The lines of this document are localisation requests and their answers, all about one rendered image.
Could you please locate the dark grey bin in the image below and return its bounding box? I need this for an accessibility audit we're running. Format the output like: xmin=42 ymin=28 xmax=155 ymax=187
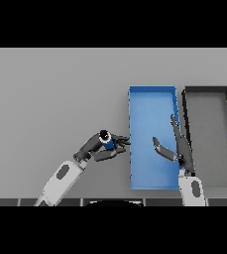
xmin=180 ymin=85 xmax=227 ymax=189

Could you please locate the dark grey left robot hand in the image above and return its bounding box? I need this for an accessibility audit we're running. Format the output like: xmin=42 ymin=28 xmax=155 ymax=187
xmin=72 ymin=132 xmax=132 ymax=164

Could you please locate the blue bin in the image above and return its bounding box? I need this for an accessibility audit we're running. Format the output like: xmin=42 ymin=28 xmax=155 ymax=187
xmin=128 ymin=84 xmax=182 ymax=191

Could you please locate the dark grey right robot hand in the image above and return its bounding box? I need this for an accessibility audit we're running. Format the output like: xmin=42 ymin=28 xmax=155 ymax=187
xmin=152 ymin=113 xmax=196 ymax=177

